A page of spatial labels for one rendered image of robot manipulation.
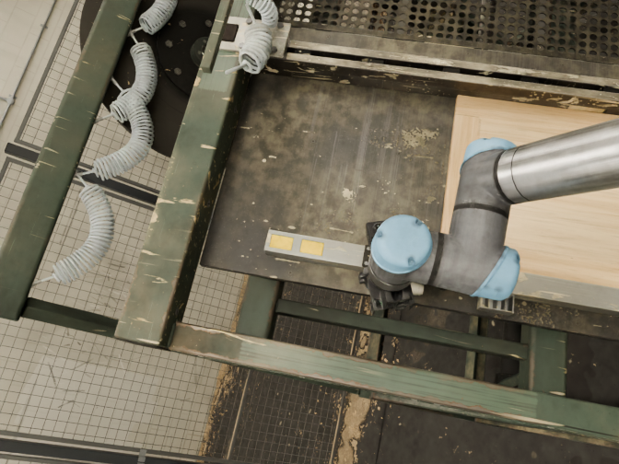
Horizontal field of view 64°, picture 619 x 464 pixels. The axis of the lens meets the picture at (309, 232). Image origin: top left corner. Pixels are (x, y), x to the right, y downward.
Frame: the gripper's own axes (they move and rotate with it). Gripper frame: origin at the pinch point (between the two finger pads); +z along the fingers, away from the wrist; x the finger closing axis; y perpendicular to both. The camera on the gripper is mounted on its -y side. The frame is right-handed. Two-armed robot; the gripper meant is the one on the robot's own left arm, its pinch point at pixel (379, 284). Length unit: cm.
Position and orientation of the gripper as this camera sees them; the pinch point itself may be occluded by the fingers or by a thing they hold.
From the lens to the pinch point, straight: 99.1
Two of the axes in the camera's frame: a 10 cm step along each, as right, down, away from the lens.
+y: 1.5, 9.3, -3.3
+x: 9.9, -1.6, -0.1
